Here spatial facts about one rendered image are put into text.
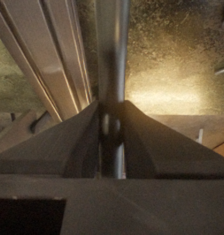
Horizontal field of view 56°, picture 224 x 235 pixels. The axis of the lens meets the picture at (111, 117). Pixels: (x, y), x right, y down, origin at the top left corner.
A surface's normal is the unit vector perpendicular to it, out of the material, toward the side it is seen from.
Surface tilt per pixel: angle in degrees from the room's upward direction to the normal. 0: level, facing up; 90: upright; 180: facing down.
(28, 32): 0
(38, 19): 0
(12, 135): 90
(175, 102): 0
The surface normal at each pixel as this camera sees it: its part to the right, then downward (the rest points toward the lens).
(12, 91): -0.01, 0.92
